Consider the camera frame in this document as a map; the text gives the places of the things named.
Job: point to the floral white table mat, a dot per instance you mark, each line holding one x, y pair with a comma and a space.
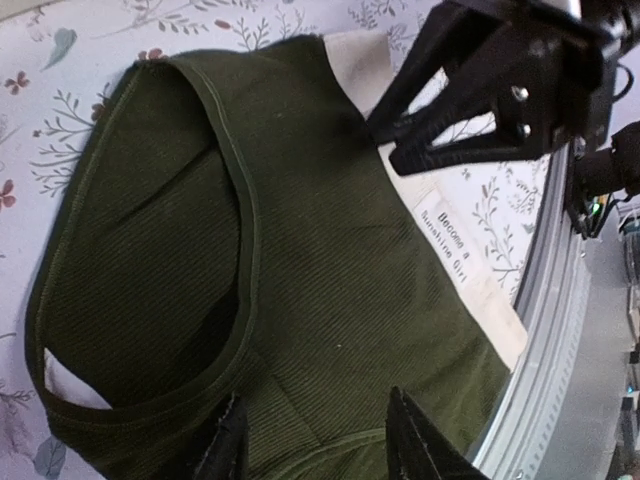
59, 65

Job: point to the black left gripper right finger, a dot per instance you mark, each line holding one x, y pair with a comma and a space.
416, 449

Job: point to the dark green underwear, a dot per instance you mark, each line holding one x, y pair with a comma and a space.
232, 228

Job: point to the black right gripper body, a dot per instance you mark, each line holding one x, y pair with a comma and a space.
548, 66

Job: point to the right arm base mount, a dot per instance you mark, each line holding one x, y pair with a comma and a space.
593, 177

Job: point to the aluminium front rail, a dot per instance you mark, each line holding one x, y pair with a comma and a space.
558, 418

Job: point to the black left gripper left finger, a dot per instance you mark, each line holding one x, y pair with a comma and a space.
226, 455

